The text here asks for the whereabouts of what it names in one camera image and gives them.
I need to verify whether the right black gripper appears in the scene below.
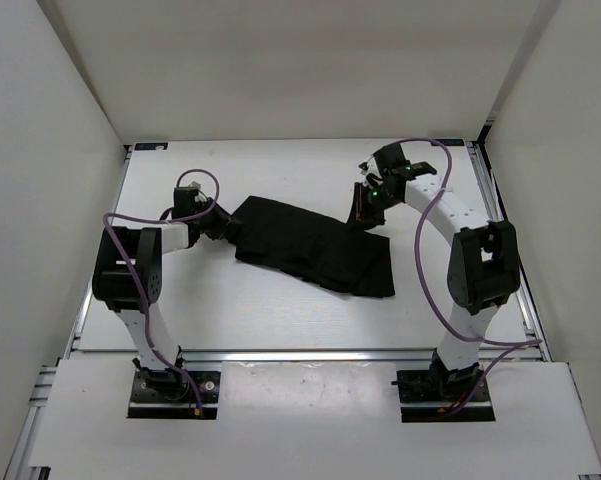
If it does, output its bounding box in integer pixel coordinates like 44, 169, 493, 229
343, 182, 402, 235

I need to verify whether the black pleated skirt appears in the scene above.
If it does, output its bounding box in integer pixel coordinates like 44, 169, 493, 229
232, 196, 395, 298

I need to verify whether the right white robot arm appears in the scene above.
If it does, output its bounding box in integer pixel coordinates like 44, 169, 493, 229
349, 173, 520, 400

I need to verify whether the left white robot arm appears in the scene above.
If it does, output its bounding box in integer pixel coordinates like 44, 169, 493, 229
92, 200, 242, 400

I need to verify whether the right blue corner label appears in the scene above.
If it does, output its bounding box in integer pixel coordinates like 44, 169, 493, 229
439, 139, 465, 147

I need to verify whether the blue corner label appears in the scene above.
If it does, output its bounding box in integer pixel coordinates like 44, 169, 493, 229
134, 142, 169, 151
439, 139, 465, 147

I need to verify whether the left blue corner label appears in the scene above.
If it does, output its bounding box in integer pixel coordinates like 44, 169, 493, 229
134, 142, 169, 151

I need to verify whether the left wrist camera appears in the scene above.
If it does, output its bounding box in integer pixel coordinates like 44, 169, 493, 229
159, 186, 213, 221

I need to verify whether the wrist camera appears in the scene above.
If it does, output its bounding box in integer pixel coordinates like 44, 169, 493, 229
159, 186, 213, 221
358, 141, 439, 184

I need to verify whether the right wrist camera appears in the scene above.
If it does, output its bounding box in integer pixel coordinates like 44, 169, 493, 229
358, 141, 439, 184

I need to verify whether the right aluminium frame rail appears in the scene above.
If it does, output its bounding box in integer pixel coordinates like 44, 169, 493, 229
469, 142, 551, 361

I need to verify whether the aluminium frame rail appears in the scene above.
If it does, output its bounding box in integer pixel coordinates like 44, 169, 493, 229
469, 142, 551, 361
62, 348, 481, 366

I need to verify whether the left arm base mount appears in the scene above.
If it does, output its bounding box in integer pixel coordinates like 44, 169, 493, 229
127, 370, 221, 420

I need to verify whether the front aluminium frame rail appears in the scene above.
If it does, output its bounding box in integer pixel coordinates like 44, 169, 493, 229
62, 348, 481, 366

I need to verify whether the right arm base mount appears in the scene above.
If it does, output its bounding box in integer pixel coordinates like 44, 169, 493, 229
391, 370, 496, 424

